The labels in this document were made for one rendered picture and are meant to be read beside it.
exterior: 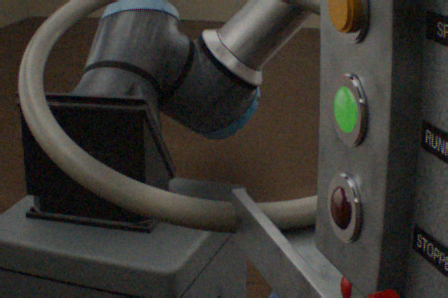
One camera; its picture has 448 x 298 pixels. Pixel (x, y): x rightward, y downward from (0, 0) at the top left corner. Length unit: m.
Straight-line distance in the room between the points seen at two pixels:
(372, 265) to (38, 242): 1.13
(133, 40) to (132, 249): 0.38
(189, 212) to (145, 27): 0.80
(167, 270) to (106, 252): 0.12
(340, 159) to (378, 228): 0.05
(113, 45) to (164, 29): 0.11
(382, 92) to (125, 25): 1.24
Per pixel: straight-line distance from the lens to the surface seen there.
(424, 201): 0.40
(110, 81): 1.53
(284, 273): 0.74
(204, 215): 0.84
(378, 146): 0.40
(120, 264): 1.43
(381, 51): 0.39
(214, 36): 1.68
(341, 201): 0.43
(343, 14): 0.41
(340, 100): 0.42
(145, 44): 1.59
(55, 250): 1.49
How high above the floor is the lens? 1.48
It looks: 19 degrees down
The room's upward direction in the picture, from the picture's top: straight up
